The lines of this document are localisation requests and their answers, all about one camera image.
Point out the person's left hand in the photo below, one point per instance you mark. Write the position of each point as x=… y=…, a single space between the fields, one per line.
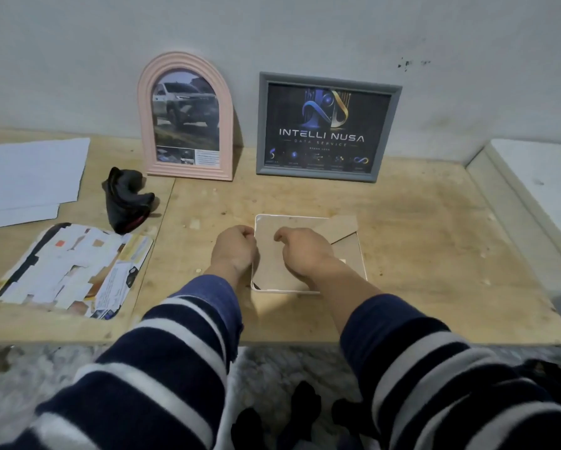
x=233 y=253

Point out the person's right hand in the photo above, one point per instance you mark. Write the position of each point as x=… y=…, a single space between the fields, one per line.
x=306 y=250

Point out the small brown stand backing board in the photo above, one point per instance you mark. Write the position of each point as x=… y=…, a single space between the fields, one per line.
x=271 y=271

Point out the white rectangular photo frame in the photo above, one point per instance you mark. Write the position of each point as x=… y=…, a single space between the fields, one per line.
x=285 y=291

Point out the cut brochure pages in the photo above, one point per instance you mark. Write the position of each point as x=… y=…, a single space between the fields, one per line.
x=121 y=281

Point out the black cleaning cloth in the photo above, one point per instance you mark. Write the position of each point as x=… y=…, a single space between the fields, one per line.
x=125 y=206

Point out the grey rectangular photo frame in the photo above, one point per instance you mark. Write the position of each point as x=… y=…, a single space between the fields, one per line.
x=261 y=135

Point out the double-sided arched brochure picture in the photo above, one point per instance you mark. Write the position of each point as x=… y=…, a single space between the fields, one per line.
x=186 y=117

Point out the pink arched photo frame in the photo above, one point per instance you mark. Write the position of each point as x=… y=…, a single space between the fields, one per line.
x=144 y=135

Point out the cut-up car brochure page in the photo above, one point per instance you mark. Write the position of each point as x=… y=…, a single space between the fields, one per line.
x=60 y=271

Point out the white paper sheets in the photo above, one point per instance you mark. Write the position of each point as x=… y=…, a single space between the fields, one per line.
x=32 y=173

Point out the person's right forearm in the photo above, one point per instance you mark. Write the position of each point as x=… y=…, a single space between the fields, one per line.
x=440 y=379

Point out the person's left forearm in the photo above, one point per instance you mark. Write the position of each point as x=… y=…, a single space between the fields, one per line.
x=154 y=370

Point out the person's black shoe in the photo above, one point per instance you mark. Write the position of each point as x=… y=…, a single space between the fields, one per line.
x=304 y=407
x=247 y=428

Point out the black stool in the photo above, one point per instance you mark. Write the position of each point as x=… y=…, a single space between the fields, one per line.
x=355 y=417

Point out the white cabinet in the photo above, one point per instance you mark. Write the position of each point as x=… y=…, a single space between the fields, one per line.
x=543 y=196

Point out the black bag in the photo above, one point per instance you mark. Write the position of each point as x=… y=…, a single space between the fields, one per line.
x=552 y=377

